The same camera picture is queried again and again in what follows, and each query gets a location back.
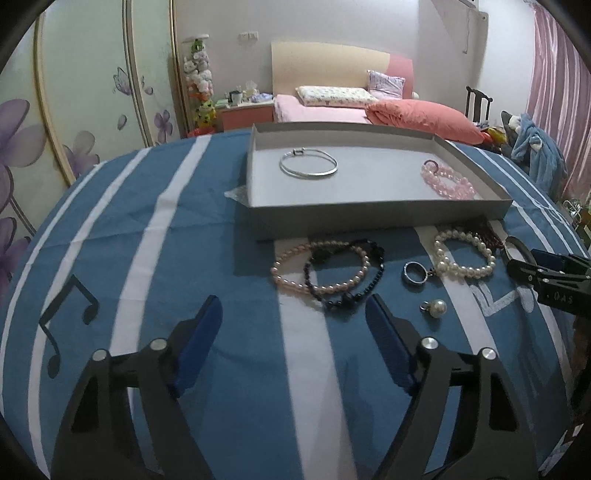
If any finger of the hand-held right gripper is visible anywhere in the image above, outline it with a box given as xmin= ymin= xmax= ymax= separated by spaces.
xmin=507 ymin=260 xmax=542 ymax=291
xmin=503 ymin=235 xmax=534 ymax=265

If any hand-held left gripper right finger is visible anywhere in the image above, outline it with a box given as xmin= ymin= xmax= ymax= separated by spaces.
xmin=365 ymin=294 xmax=541 ymax=480

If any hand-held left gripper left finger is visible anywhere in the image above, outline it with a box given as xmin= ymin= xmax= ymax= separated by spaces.
xmin=48 ymin=294 xmax=225 ymax=480

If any dark red bead bracelet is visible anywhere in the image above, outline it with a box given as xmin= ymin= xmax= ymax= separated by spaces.
xmin=455 ymin=219 xmax=506 ymax=252

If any black bead bracelet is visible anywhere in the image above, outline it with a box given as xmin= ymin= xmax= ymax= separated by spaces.
xmin=302 ymin=239 xmax=386 ymax=315

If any pearl pendant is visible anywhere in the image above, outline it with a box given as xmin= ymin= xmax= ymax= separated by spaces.
xmin=419 ymin=298 xmax=448 ymax=319

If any silver ring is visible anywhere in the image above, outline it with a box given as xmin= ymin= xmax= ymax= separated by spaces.
xmin=403 ymin=261 xmax=435 ymax=286

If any white pearl bracelet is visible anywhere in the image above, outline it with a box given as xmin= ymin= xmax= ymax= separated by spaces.
xmin=431 ymin=228 xmax=497 ymax=280

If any pink pearl bracelet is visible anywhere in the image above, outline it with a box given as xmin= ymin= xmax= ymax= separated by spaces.
xmin=270 ymin=240 xmax=371 ymax=296

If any grey cardboard tray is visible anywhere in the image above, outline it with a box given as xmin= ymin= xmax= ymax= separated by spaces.
xmin=245 ymin=121 xmax=514 ymax=243

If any pile of colourful toys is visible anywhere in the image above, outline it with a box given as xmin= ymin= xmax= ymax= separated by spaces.
xmin=480 ymin=127 xmax=509 ymax=148

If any blue striped tablecloth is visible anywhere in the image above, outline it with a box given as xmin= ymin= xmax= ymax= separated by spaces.
xmin=0 ymin=129 xmax=591 ymax=480

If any dark wooden chair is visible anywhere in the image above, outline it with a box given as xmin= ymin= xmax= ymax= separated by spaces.
xmin=464 ymin=85 xmax=492 ymax=125

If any pink curtain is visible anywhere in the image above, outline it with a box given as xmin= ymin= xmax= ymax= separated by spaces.
xmin=526 ymin=4 xmax=591 ymax=204

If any folded salmon duvet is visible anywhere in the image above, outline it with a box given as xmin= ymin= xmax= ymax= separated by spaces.
xmin=365 ymin=99 xmax=485 ymax=146

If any purple pillow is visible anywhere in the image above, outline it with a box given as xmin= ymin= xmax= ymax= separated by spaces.
xmin=367 ymin=70 xmax=406 ymax=100

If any silver bangle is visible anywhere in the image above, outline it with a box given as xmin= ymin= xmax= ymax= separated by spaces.
xmin=279 ymin=148 xmax=338 ymax=178

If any pink and beige nightstand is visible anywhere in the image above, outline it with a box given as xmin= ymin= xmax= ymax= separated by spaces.
xmin=217 ymin=102 xmax=275 ymax=132

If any white floral pillow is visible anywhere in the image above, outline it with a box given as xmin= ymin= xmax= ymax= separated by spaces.
xmin=295 ymin=85 xmax=379 ymax=109

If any bed with pink sheet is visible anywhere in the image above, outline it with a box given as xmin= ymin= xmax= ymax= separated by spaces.
xmin=273 ymin=95 xmax=384 ymax=124

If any beige and pink headboard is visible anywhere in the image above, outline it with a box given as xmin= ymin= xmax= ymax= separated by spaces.
xmin=270 ymin=41 xmax=414 ymax=100

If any hanging stack of plush toys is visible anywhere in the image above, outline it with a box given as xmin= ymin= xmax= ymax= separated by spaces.
xmin=182 ymin=37 xmax=218 ymax=137

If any wardrobe with purple flowers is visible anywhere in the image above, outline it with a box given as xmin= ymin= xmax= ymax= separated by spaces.
xmin=0 ymin=0 xmax=190 ymax=296

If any pink bead bracelet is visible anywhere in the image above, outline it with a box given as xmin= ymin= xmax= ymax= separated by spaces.
xmin=420 ymin=159 xmax=476 ymax=200

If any white pipe duct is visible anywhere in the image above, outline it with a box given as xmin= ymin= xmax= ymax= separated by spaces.
xmin=462 ymin=7 xmax=489 ymax=56

